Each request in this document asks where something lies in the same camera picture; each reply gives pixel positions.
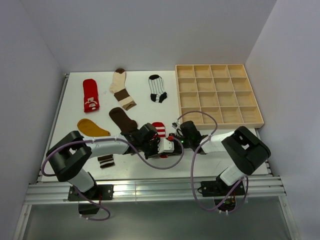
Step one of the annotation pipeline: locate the red white striped sock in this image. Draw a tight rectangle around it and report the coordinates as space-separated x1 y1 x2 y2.
151 121 169 159

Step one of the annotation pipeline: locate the dark brown striped sock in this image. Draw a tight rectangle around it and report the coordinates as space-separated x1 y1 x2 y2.
109 107 138 133

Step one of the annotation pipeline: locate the wooden compartment tray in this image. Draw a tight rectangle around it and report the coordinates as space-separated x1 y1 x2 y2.
175 64 264 130

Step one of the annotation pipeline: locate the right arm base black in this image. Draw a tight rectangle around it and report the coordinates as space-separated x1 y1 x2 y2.
197 176 249 214

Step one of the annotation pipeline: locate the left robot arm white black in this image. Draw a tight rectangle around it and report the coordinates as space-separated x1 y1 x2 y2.
44 123 157 200

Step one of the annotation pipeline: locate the white black pinstripe sock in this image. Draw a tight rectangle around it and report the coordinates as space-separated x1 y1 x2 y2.
148 74 168 104

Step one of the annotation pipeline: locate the mustard yellow striped sock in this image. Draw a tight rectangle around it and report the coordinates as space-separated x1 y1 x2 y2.
76 118 116 169

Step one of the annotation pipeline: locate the red sock with face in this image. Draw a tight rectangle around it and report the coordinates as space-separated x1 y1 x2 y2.
82 78 100 114

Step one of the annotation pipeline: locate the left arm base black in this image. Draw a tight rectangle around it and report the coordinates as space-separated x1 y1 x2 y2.
67 184 114 217

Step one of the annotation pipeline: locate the aluminium rail frame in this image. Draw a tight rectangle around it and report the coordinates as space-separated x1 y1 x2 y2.
13 70 302 240

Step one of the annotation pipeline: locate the cream brown striped sock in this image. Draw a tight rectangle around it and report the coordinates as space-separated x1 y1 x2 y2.
109 68 136 111

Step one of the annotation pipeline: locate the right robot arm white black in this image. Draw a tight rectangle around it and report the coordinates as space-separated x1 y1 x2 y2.
177 120 271 195

